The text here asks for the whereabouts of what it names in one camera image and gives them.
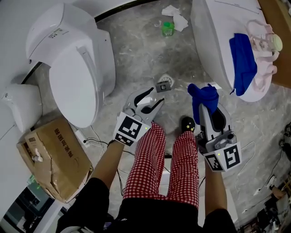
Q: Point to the person's right black slipper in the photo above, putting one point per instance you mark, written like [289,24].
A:
[188,124]

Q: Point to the white power strip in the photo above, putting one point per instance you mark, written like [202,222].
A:
[80,136]

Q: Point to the dark window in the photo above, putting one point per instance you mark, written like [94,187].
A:
[29,211]

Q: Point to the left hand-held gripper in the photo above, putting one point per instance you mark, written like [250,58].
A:
[129,128]

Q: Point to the squat green bottle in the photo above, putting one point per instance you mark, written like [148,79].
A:
[168,29]

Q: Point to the large torn cardboard box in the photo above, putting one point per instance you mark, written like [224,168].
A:
[66,163]

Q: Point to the small white bottle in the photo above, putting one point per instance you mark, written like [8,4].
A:
[37,157]

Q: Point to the long blue cloth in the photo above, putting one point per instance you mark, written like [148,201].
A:
[243,61]

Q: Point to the red checked trousers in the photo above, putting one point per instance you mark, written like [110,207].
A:
[147,163]

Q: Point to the person's left forearm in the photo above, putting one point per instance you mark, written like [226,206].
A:
[106,163]

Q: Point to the tall green bottle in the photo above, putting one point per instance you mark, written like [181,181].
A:
[33,181]

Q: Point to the person's right forearm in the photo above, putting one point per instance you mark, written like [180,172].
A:
[216,193]

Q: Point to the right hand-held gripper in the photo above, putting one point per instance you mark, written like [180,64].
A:
[227,157]

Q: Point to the white flat-lid smart toilet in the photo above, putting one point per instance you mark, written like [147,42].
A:
[211,34]

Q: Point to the plain brown cardboard box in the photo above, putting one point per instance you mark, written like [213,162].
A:
[282,68]

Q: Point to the clear bottle cream cap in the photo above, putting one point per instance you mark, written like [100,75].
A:
[277,43]

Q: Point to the person's black shirt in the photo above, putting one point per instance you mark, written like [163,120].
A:
[159,220]

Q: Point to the white rectangular platform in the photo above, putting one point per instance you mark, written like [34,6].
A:
[233,204]

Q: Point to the white toilet with tank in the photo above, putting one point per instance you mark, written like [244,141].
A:
[72,86]

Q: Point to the crumpled white tissue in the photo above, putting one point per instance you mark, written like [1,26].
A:
[179,20]

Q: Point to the round white brush holder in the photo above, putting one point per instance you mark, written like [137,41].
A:
[170,78]

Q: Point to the white egg-shaped toilet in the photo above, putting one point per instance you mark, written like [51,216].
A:
[22,102]

